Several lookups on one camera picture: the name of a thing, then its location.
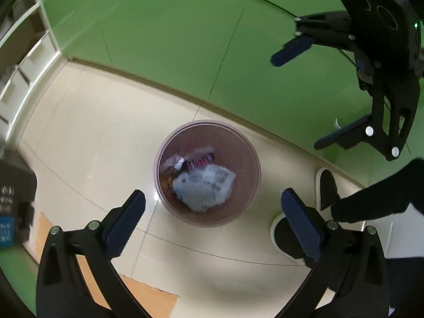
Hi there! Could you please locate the dark floral printed box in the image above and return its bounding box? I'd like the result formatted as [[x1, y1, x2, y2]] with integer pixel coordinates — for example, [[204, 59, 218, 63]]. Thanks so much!
[[184, 151, 216, 172]]

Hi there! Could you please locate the orange floor mat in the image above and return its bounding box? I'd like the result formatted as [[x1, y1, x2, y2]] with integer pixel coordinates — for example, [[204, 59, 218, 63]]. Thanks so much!
[[35, 211, 181, 318]]

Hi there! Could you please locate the green side panel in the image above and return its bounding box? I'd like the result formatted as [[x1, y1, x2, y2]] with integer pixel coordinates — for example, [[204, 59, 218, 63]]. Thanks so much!
[[0, 245, 37, 315]]

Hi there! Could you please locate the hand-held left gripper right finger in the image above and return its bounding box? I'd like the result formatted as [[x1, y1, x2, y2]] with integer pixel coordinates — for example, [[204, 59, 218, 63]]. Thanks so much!
[[276, 187, 391, 318]]

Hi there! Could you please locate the person's right leg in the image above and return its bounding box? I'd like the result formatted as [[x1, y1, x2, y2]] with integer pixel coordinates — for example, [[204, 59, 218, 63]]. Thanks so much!
[[330, 158, 424, 225]]

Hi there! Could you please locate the white open shelf unit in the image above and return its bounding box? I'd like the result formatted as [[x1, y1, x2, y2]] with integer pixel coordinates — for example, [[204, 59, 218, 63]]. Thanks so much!
[[0, 0, 63, 140]]

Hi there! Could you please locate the pink trash bin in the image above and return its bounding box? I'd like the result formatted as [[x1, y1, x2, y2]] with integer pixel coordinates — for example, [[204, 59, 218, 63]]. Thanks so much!
[[153, 120, 262, 228]]

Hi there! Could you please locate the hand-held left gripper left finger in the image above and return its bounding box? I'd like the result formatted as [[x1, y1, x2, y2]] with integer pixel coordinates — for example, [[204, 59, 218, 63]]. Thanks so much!
[[36, 189, 148, 318]]

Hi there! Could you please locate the white paper ball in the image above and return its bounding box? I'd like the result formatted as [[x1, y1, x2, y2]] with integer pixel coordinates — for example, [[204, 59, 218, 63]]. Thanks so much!
[[162, 154, 186, 174]]

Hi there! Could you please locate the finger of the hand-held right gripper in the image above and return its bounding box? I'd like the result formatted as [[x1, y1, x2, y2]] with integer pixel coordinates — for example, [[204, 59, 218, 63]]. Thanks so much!
[[313, 69, 422, 162], [271, 11, 358, 68]]

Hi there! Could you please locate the green counter cabinet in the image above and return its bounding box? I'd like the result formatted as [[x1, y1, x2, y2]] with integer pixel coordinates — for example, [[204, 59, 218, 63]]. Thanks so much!
[[36, 0, 424, 189]]

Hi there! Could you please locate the white and blue plastic bag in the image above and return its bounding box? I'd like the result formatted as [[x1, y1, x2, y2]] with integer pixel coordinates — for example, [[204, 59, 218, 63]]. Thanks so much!
[[171, 163, 237, 213]]

